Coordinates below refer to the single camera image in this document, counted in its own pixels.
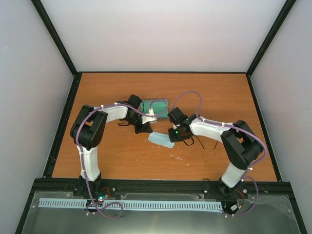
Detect light blue cleaning cloth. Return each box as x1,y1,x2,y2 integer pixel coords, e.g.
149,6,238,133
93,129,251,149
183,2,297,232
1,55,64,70
148,132,175,149

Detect grey-green glasses case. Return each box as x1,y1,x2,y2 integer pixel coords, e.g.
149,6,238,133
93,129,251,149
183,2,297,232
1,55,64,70
140,98,169,119

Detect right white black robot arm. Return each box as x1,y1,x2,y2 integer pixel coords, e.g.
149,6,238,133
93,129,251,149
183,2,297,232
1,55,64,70
168,107,268,197

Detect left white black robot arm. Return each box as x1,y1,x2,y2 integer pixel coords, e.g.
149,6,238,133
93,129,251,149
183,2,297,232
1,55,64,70
70,95,153,196

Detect black aviator sunglasses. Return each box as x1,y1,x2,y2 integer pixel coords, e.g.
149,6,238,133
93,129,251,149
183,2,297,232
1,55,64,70
183,136,218,150

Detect clear acrylic cover plate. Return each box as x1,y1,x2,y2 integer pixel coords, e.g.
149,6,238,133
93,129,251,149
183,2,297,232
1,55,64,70
22,192,300,234

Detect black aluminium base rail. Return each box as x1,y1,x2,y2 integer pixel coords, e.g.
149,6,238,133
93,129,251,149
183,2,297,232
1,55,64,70
31,178,293,198

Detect light blue slotted cable duct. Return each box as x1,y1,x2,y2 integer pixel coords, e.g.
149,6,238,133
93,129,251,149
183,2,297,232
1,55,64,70
38,198,222,213

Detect left black frame post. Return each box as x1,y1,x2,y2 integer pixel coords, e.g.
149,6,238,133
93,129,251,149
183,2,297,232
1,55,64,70
30,0,79,74

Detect black frame post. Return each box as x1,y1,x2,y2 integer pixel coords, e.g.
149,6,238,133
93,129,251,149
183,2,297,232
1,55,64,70
246,0,297,75
30,0,79,74

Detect right black frame post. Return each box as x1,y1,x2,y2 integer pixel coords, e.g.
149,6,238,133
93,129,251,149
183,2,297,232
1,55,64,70
246,0,297,75

